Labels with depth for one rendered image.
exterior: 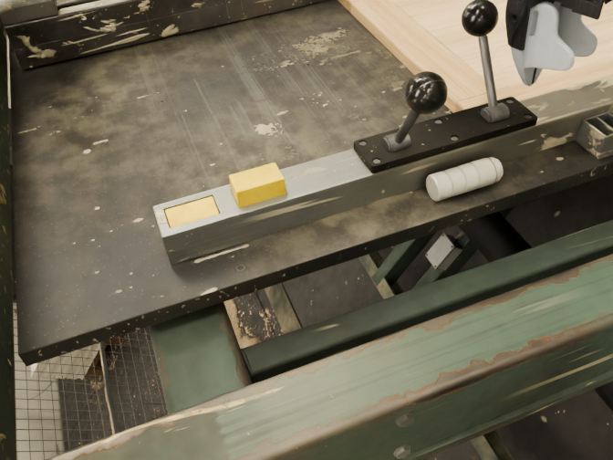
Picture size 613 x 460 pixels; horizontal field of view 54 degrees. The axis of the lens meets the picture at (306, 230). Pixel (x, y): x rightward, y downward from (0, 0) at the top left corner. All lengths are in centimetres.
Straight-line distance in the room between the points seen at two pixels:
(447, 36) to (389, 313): 46
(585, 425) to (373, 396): 171
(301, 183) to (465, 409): 27
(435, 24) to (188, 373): 63
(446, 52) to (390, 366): 53
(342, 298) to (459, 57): 212
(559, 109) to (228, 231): 40
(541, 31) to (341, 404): 37
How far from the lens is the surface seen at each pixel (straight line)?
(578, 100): 77
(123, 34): 101
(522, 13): 58
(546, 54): 60
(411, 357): 47
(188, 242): 60
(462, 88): 81
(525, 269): 68
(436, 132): 67
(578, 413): 214
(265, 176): 60
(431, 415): 49
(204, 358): 58
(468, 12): 68
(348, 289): 286
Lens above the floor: 189
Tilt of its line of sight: 36 degrees down
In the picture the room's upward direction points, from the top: 75 degrees counter-clockwise
